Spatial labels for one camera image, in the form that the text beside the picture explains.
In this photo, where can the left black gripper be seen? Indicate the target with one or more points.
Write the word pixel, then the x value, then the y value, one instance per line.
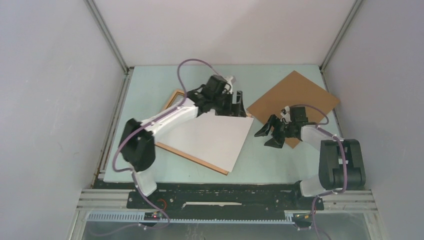
pixel 232 109

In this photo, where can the printed plant photo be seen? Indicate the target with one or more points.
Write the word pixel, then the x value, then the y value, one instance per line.
pixel 212 141

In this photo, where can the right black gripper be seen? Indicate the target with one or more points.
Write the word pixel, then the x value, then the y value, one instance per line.
pixel 275 142

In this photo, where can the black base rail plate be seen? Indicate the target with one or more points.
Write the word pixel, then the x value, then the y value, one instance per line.
pixel 223 201

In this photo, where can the left aluminium corner post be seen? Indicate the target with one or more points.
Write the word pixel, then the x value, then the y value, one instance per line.
pixel 105 31

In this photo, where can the white toothed cable duct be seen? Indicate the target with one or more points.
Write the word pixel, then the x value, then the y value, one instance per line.
pixel 147 217

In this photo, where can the right aluminium corner post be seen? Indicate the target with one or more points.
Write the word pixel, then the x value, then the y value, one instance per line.
pixel 355 8

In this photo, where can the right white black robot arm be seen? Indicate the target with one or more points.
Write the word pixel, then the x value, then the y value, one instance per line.
pixel 340 166

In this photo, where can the aluminium corner post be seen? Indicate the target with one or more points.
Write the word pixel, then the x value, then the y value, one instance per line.
pixel 105 31
pixel 355 8

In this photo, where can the brown cardboard backing board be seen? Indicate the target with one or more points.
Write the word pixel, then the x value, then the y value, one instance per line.
pixel 309 104

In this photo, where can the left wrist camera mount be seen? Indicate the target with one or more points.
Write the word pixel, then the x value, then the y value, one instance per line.
pixel 229 84

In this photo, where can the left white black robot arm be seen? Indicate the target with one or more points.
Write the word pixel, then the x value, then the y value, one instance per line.
pixel 138 139

